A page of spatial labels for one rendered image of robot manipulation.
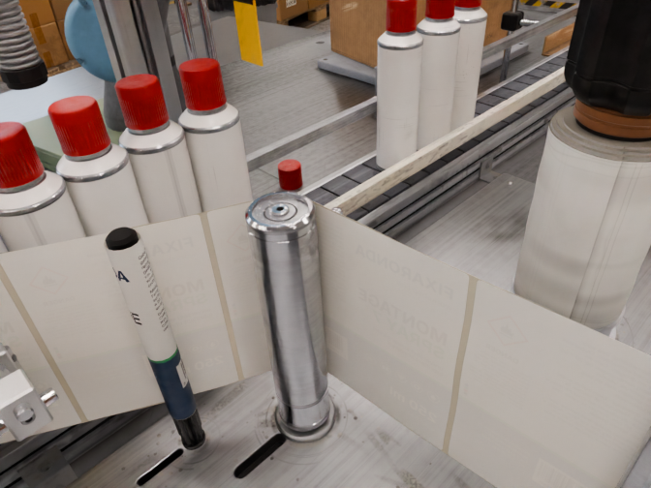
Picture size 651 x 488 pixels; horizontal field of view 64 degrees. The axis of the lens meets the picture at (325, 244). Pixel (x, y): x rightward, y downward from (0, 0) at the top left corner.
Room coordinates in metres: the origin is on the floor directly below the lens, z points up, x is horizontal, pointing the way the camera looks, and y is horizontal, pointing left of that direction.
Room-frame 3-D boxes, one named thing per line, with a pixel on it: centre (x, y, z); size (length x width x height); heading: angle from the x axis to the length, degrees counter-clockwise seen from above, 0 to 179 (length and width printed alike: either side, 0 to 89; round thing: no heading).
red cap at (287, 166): (0.66, 0.04, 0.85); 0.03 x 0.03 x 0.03
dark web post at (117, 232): (0.22, 0.10, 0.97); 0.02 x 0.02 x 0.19
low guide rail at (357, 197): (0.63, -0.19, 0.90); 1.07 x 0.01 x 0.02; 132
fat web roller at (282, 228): (0.23, 0.02, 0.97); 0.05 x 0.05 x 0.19
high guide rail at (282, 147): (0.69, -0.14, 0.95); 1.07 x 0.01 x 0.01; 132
